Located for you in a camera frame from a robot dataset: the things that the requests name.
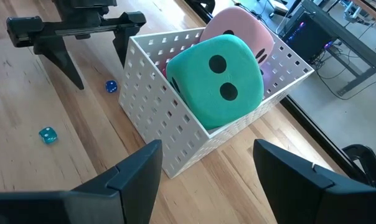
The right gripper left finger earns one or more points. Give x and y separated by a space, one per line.
138 193

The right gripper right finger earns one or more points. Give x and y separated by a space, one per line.
294 193

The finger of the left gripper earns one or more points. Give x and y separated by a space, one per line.
123 43
58 59

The small dark blue die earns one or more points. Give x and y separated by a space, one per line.
111 86

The large red foam die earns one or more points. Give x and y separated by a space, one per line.
163 70

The small teal translucent die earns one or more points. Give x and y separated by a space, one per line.
48 135

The large green foam die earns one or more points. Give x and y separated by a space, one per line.
200 102

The large pink foam die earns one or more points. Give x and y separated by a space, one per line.
237 25

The white perforated basket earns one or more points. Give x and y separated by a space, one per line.
175 155

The black computer tower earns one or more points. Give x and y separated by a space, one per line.
306 40

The grey metal desk frame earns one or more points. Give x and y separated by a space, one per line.
346 34

